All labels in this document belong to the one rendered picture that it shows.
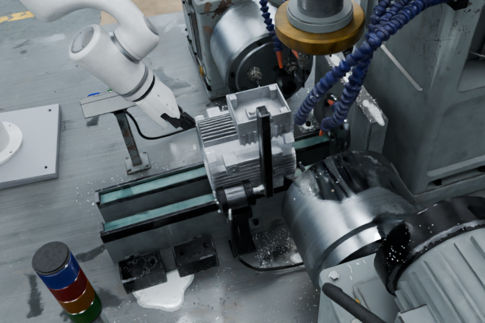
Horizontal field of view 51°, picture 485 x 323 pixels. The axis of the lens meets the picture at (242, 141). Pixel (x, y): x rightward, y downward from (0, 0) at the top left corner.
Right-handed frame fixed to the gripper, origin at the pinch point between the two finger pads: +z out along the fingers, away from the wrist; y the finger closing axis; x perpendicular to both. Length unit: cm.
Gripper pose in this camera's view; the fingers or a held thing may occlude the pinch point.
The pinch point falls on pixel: (185, 121)
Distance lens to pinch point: 118.4
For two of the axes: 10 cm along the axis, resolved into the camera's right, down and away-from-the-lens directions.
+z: 5.4, 4.6, 7.0
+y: 2.9, 6.8, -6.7
